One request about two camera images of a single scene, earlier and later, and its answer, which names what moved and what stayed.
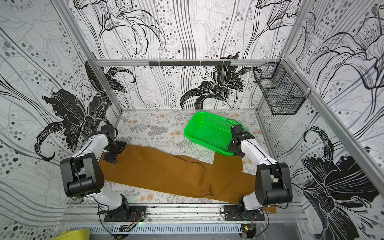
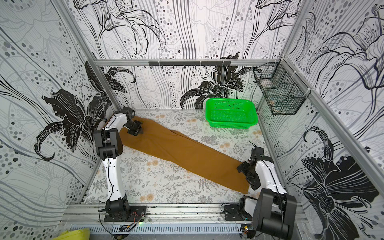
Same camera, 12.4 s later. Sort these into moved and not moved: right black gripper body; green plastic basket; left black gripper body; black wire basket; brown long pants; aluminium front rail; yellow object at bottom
Moved: left black gripper body; right black gripper body; brown long pants; green plastic basket
Not moved: yellow object at bottom; black wire basket; aluminium front rail
